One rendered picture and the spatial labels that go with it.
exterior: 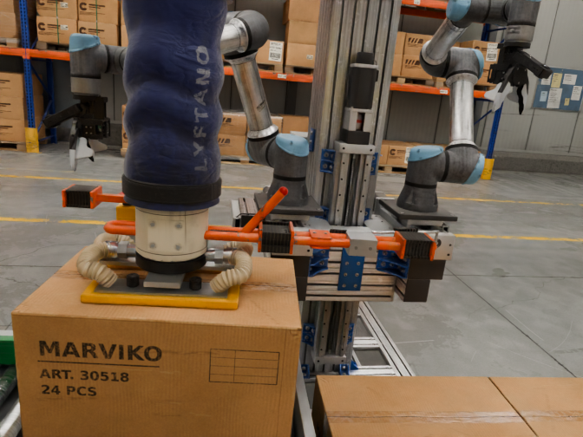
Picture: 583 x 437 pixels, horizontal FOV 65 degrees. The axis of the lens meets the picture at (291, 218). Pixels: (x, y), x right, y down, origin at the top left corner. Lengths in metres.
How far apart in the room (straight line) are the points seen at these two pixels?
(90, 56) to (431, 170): 1.14
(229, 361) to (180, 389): 0.13
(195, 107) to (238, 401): 0.64
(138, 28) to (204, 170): 0.31
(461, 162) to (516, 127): 9.77
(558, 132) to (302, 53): 6.40
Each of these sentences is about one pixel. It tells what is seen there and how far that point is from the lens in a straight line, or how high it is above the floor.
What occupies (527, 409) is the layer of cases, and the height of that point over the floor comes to 0.54.
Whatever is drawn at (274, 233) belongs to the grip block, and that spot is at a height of 1.10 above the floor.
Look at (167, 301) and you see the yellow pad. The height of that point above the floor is 0.96.
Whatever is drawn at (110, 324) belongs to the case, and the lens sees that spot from 1.05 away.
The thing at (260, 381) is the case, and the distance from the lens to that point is 1.08.
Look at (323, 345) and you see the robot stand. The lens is 1.98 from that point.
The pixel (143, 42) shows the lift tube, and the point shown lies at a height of 1.50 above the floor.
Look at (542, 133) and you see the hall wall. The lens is 11.91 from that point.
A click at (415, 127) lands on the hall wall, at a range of 10.38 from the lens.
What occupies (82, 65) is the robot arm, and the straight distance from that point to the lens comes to 1.38.
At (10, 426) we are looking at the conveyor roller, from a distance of 1.48.
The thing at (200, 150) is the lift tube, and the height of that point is 1.29.
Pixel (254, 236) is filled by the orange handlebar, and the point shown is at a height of 1.09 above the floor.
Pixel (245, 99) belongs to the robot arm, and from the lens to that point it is 1.64.
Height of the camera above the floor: 1.44
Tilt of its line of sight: 16 degrees down
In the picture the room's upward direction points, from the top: 5 degrees clockwise
